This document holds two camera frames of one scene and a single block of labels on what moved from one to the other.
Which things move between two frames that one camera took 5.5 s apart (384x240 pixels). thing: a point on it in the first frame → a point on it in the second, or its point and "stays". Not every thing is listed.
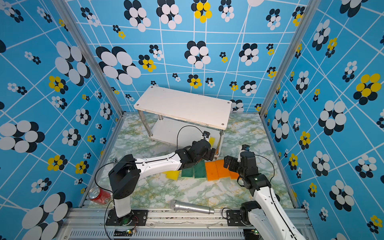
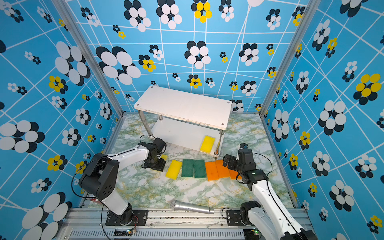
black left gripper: (210, 154) → (160, 168)
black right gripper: (228, 161) stays
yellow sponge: (172, 174) stays
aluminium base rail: (170, 224) stays
